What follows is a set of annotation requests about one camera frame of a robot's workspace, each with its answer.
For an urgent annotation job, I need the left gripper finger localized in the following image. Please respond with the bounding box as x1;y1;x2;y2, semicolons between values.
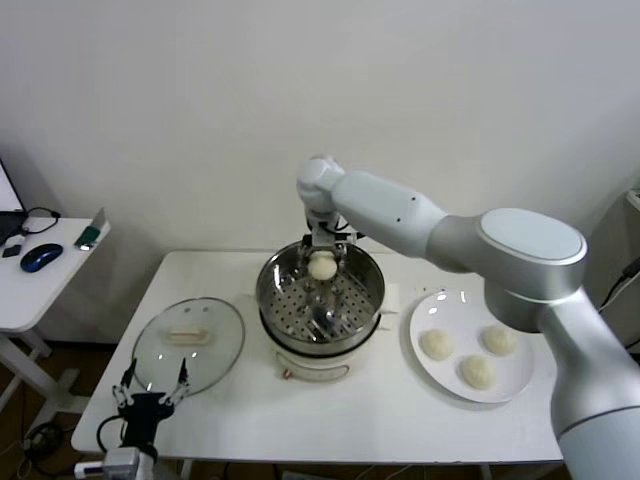
159;357;192;406
110;358;139;409

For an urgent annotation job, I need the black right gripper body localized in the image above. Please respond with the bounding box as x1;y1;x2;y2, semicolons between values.
301;212;351;254

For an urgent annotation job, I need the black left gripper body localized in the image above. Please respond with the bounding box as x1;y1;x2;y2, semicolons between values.
117;393;176;449

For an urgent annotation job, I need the white steamed baozi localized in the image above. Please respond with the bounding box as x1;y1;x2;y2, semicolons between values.
482;324;519;357
419;329;456;361
308;252;339;281
458;354;499;390

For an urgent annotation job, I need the glass pot lid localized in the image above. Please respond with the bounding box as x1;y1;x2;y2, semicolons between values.
131;297;246;396

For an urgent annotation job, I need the stainless steel steamer basket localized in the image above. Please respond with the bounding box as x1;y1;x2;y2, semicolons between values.
242;239;402;346

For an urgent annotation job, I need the white side table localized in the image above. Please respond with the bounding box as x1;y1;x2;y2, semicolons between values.
0;217;114;426

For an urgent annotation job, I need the white round plate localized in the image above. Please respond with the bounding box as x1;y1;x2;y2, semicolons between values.
408;289;535;405

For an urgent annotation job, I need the blue computer mouse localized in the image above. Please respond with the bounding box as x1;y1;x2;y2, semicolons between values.
20;243;65;274

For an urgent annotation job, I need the black laptop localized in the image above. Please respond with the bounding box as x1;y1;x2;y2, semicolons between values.
0;158;27;249

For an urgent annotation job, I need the grey cabinet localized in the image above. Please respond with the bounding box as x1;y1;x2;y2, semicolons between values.
597;188;640;354

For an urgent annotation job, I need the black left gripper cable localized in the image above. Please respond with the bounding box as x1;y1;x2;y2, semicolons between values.
97;417;159;461

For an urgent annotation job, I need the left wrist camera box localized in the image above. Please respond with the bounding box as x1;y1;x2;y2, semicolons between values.
74;446;142;480

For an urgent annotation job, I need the black laptop cable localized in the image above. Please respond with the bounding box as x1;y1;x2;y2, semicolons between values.
22;206;62;236

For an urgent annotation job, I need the white wall power cable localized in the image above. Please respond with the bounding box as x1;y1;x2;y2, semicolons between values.
602;277;640;312

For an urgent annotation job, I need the black wall power cable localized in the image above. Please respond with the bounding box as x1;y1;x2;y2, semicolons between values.
599;259;640;309

